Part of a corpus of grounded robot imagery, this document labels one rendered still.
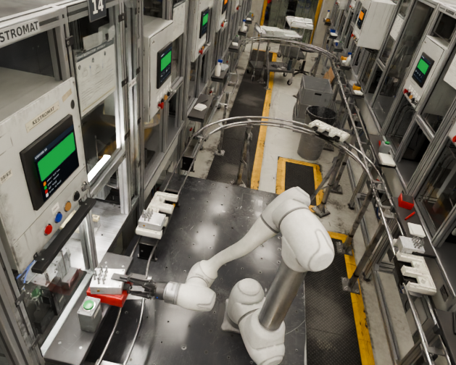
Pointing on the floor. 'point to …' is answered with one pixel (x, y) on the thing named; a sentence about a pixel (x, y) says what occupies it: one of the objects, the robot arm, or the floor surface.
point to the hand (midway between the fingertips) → (119, 281)
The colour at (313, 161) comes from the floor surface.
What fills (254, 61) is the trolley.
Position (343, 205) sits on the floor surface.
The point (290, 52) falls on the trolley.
